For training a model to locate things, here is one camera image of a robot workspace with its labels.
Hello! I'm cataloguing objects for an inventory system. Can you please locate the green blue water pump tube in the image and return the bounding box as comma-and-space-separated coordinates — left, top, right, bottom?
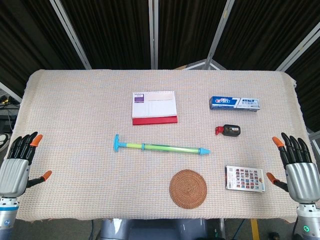
140, 142, 211, 156

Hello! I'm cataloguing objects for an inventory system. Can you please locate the printed card pack box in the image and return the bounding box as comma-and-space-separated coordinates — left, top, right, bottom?
224, 164, 267, 193

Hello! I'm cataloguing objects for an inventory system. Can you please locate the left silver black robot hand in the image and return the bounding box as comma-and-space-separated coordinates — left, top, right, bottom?
0, 131, 53, 199

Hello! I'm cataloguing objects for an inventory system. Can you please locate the white desk calendar red base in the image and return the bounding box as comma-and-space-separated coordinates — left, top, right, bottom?
131, 90, 179, 126

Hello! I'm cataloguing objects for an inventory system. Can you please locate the blue white toothpaste box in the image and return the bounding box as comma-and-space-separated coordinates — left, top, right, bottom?
208, 95, 261, 113

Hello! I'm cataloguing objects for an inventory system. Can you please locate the round brown woven coaster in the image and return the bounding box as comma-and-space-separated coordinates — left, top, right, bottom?
168, 169, 208, 209

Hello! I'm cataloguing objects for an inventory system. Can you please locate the white shoe on floor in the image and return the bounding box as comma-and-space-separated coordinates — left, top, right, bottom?
0, 133, 11, 152

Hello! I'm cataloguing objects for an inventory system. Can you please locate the beige woven tablecloth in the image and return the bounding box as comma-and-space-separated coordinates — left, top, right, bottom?
0, 68, 316, 224

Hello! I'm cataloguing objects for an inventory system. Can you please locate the small black bottle red cap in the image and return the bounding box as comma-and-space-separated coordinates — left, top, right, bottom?
214, 123, 242, 137

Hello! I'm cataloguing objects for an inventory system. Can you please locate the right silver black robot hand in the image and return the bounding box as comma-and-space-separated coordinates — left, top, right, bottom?
265, 132, 320, 204

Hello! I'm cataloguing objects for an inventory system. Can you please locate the dark folding screen panel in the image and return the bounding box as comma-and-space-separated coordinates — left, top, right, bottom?
0, 0, 86, 91
157, 0, 229, 70
59, 0, 154, 70
211, 0, 320, 72

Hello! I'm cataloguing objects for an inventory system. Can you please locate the grey robot torso base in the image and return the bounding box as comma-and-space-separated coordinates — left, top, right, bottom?
99, 217, 209, 240

